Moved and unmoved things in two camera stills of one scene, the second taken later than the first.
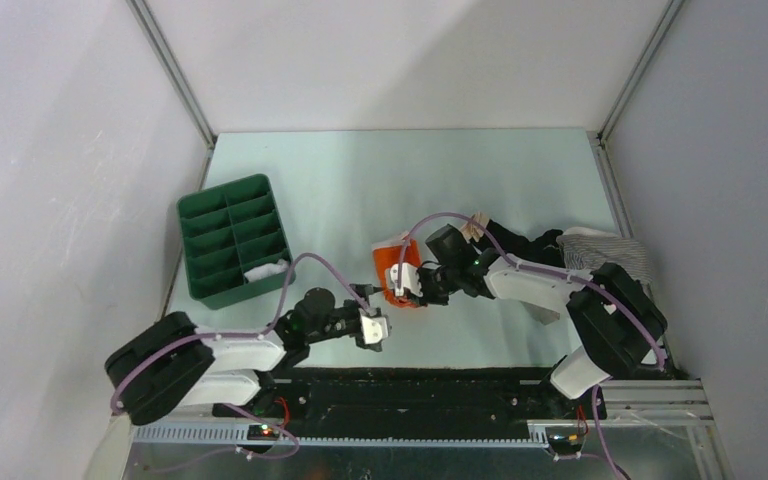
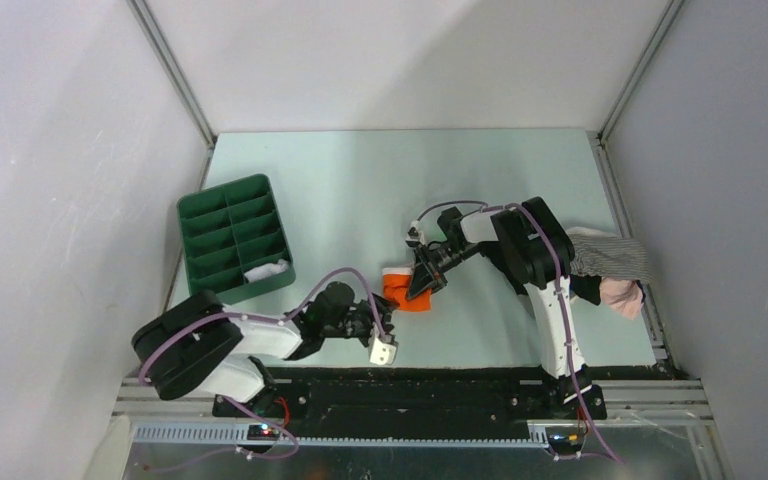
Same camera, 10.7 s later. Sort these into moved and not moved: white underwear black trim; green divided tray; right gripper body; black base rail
Moved: right gripper body
Not moved: white underwear black trim; black base rail; green divided tray
